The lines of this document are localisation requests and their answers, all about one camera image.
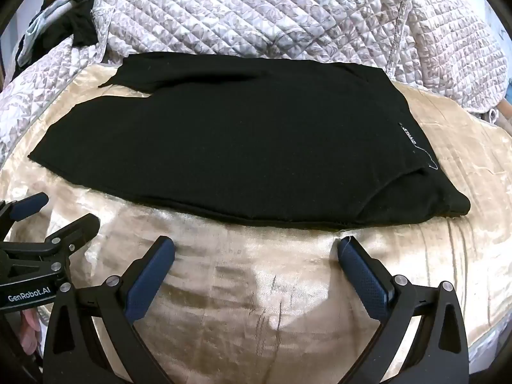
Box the person's left hand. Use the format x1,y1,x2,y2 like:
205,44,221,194
20,310,43,355

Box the light blue cloth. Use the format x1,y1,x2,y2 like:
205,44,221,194
18,0,75,60

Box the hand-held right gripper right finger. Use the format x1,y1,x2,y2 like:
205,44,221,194
337,237,469,384

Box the gold satin blanket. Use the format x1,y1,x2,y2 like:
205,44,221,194
0,62,512,384

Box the dark cloth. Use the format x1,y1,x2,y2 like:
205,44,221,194
66,0,100,46

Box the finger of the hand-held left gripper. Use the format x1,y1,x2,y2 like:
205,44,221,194
0,213,100,264
0,192,49,243

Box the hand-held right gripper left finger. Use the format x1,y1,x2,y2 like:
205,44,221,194
43,235,177,384

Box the black pants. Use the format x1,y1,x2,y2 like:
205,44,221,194
28,53,472,233

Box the floral quilted blanket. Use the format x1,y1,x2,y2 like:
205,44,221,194
0,0,507,161

